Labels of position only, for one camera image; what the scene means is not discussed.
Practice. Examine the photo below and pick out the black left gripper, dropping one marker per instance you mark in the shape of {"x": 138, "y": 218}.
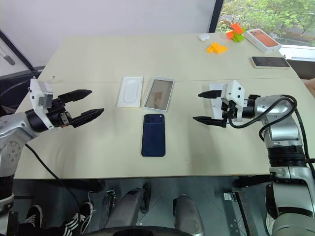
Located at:
{"x": 57, "y": 115}

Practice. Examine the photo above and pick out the black sneaker white sole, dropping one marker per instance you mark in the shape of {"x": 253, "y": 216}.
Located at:
{"x": 34, "y": 216}
{"x": 86, "y": 216}

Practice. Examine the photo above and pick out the green building block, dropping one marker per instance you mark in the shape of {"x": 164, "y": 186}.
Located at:
{"x": 239, "y": 37}

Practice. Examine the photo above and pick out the grey slanted metal bar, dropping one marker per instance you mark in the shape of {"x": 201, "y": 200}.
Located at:
{"x": 14, "y": 49}

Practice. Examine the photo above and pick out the black window frame post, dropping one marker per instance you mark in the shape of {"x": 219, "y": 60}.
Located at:
{"x": 216, "y": 16}

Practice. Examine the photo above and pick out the white phone box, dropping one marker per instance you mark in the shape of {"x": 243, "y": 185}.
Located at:
{"x": 158, "y": 94}

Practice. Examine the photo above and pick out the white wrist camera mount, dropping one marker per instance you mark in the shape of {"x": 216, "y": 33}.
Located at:
{"x": 40, "y": 94}
{"x": 235, "y": 92}

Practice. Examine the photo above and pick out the orange building block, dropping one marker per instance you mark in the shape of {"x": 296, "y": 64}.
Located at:
{"x": 233, "y": 30}

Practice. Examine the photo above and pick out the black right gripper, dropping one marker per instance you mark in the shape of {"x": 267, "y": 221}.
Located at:
{"x": 230, "y": 110}

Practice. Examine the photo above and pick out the white moulded box insert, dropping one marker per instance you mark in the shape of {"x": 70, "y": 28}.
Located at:
{"x": 130, "y": 91}

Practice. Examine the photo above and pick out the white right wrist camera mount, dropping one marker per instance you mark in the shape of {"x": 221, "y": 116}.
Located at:
{"x": 235, "y": 92}

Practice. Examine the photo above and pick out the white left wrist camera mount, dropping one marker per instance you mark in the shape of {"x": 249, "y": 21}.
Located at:
{"x": 40, "y": 94}

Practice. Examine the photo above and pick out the yellow building blocks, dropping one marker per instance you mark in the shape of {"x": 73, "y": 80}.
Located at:
{"x": 216, "y": 48}

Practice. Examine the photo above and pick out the orange phone retail box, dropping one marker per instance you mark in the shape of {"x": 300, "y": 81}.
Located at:
{"x": 262, "y": 40}

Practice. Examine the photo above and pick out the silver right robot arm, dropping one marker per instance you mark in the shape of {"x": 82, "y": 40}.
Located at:
{"x": 283, "y": 127}

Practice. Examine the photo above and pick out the dark grey rounded shape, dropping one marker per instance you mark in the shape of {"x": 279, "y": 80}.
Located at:
{"x": 125, "y": 211}
{"x": 188, "y": 216}

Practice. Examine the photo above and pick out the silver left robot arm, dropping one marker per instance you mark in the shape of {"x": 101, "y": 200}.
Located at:
{"x": 9, "y": 127}

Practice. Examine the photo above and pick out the dark blue smartphone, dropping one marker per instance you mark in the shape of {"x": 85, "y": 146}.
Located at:
{"x": 153, "y": 137}

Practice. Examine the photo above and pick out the white earbuds case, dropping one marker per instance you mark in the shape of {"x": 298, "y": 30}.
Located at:
{"x": 204, "y": 37}

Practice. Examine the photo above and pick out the black smartphone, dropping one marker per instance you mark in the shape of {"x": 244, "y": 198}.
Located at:
{"x": 270, "y": 62}

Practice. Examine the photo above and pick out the silver metal table brace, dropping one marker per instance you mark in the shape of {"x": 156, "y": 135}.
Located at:
{"x": 236, "y": 214}

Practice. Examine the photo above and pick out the skeleton print black sock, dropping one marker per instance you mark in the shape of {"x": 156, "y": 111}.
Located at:
{"x": 72, "y": 225}

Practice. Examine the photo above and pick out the black table frame bracket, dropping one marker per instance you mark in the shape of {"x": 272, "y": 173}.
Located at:
{"x": 251, "y": 182}

